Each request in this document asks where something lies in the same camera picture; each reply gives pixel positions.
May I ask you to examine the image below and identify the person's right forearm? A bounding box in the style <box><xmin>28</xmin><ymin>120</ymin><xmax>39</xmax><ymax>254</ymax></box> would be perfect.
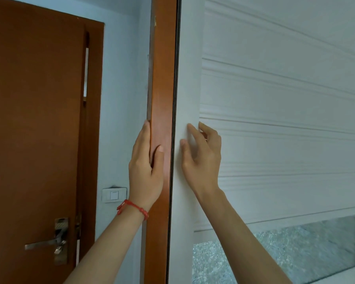
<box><xmin>192</xmin><ymin>186</ymin><xmax>293</xmax><ymax>284</ymax></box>

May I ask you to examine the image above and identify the frosted glass pane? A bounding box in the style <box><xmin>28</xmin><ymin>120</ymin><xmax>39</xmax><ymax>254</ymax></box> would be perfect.
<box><xmin>192</xmin><ymin>214</ymin><xmax>355</xmax><ymax>284</ymax></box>

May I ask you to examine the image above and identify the metal door latch plate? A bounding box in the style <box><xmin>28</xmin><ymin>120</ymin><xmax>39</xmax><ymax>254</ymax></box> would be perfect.
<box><xmin>75</xmin><ymin>214</ymin><xmax>82</xmax><ymax>243</ymax></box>

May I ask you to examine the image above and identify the person's right hand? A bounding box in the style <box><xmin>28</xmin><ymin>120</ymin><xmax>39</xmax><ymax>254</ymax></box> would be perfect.
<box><xmin>179</xmin><ymin>121</ymin><xmax>223</xmax><ymax>195</ymax></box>

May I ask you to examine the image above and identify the brown wooden door frame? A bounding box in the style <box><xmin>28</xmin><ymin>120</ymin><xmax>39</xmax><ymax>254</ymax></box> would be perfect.
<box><xmin>140</xmin><ymin>0</ymin><xmax>178</xmax><ymax>284</ymax></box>

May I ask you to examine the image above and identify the person's left hand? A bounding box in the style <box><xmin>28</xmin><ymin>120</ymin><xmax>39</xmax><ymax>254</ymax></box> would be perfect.
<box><xmin>128</xmin><ymin>120</ymin><xmax>165</xmax><ymax>212</ymax></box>

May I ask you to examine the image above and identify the white wall light switch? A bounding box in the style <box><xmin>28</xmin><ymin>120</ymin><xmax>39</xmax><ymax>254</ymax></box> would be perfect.
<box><xmin>102</xmin><ymin>186</ymin><xmax>128</xmax><ymax>203</ymax></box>

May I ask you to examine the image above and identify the white louvered door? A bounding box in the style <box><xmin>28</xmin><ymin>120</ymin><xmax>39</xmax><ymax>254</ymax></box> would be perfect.
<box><xmin>165</xmin><ymin>0</ymin><xmax>355</xmax><ymax>284</ymax></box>

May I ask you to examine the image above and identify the metal lever door handle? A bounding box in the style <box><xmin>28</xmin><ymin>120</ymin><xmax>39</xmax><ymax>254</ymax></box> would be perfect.
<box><xmin>24</xmin><ymin>217</ymin><xmax>69</xmax><ymax>266</ymax></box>

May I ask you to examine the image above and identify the brown wooden door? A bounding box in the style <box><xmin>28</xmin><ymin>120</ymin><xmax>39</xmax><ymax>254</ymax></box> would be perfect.
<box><xmin>0</xmin><ymin>0</ymin><xmax>105</xmax><ymax>284</ymax></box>

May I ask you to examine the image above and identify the person's left forearm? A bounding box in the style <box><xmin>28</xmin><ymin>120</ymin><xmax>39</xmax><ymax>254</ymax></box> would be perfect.
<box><xmin>64</xmin><ymin>202</ymin><xmax>150</xmax><ymax>284</ymax></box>

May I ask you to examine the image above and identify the red beaded string bracelet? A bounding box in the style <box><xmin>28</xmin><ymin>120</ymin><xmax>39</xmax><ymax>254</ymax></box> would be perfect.
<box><xmin>117</xmin><ymin>199</ymin><xmax>149</xmax><ymax>221</ymax></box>

